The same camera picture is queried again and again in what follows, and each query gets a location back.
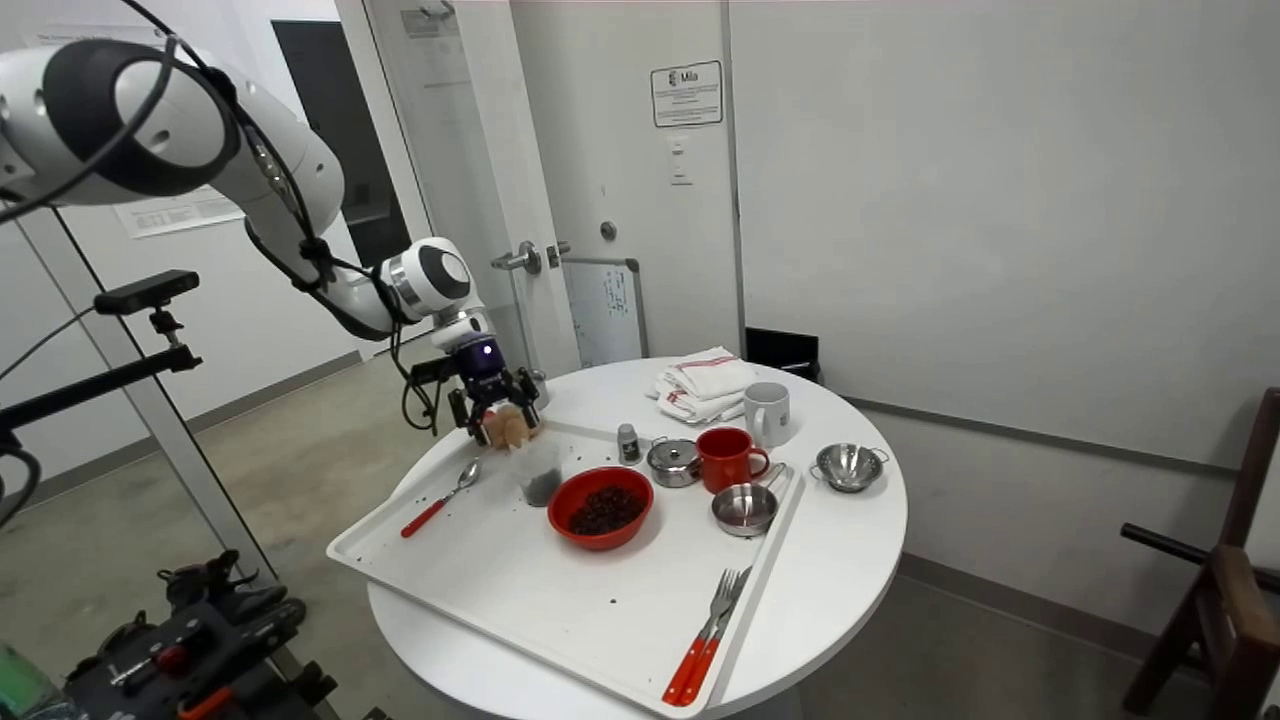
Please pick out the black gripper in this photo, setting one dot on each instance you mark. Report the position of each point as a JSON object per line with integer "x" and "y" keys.
{"x": 485, "y": 374}

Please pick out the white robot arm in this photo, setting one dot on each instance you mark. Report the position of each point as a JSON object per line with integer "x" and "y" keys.
{"x": 175, "y": 134}

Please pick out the red bowl with beans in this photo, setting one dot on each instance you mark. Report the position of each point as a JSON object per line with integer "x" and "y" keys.
{"x": 603, "y": 504}

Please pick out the small steel bowl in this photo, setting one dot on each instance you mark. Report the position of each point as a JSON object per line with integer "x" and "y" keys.
{"x": 746, "y": 510}
{"x": 848, "y": 466}

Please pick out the small steel shaker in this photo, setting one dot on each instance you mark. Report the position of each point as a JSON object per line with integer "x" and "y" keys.
{"x": 629, "y": 445}

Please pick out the small flat lidded steel dish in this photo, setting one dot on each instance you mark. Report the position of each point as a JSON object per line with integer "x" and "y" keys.
{"x": 672, "y": 460}

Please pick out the white plastic tray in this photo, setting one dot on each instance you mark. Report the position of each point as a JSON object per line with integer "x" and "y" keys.
{"x": 532, "y": 600}

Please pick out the white red striped towel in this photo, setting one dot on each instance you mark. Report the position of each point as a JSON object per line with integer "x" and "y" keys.
{"x": 702, "y": 385}

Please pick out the red mug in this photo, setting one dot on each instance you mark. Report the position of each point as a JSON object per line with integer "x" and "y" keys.
{"x": 727, "y": 460}

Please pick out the black tool pile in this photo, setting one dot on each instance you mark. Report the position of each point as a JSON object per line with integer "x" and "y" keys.
{"x": 200, "y": 640}

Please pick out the dark wooden chair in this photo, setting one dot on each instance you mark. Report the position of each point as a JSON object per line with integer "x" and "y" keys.
{"x": 1225, "y": 600}

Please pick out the black box at wall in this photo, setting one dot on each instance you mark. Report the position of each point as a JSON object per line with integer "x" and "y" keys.
{"x": 783, "y": 353}

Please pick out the grey metal post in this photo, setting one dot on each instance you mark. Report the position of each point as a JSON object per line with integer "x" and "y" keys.
{"x": 144, "y": 415}

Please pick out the white wall sign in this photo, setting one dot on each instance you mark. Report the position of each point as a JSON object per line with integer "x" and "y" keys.
{"x": 684, "y": 95}

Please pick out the black camera stand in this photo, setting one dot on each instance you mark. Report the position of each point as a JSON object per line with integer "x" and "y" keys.
{"x": 144, "y": 290}

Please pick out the white paper on wall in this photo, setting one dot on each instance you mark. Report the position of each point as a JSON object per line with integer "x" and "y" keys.
{"x": 180, "y": 213}

